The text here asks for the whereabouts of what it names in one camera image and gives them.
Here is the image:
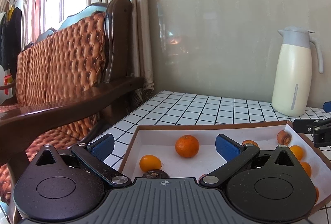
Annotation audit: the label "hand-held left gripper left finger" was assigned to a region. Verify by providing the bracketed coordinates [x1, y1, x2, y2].
[35, 133, 131, 187]

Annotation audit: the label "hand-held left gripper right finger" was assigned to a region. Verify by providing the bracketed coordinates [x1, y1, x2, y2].
[199, 133, 296, 187]

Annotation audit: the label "shallow brown cardboard box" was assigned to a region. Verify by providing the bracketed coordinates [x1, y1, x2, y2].
[118, 121, 331, 217]

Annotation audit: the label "large orange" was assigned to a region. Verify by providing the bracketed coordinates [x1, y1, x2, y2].
[175, 135, 200, 158]

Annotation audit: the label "small yellowish orange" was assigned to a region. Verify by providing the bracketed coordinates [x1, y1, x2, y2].
[139, 154, 162, 173]

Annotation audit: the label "dark mangosteen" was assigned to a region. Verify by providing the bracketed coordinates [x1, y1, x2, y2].
[142, 170, 170, 179]

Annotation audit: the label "white black checked tablecloth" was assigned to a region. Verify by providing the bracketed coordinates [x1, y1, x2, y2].
[88, 90, 331, 224]

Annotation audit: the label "cream thermos jug grey lid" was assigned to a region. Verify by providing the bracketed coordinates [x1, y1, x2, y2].
[271, 27, 324, 117]

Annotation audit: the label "wooden sofa orange tufted cushions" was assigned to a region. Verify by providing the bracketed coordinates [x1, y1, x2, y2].
[0, 0, 145, 224]

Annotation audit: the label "red yellow object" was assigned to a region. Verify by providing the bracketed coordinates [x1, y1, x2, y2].
[4, 74, 13, 96]

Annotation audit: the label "dark hanging clothes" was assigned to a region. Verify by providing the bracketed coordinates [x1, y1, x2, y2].
[0, 6, 22, 72]

